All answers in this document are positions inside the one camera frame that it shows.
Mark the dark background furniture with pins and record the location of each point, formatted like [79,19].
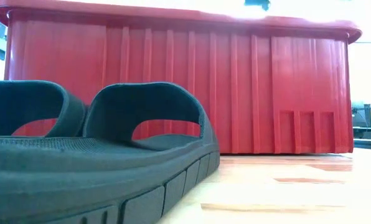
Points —
[359,118]

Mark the red plastic bin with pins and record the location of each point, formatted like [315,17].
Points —
[266,93]

